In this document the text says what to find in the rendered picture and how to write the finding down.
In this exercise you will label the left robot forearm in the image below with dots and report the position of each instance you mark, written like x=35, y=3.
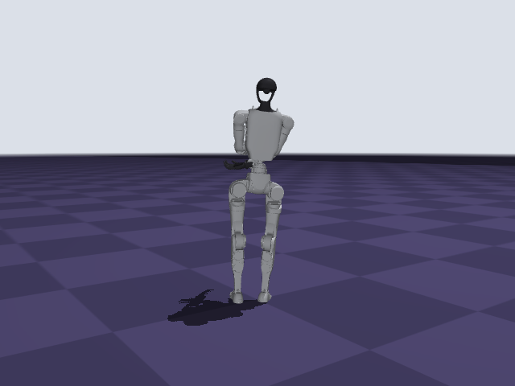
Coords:
x=241, y=152

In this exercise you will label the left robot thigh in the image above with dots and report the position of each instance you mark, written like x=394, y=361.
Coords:
x=237, y=192

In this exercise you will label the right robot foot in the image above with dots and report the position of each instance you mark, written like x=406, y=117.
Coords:
x=264, y=297

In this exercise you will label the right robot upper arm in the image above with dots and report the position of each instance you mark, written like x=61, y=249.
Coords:
x=287, y=125

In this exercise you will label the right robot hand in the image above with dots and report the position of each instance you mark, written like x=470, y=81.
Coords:
x=238, y=165

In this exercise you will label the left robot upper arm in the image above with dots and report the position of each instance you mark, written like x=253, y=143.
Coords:
x=239, y=118

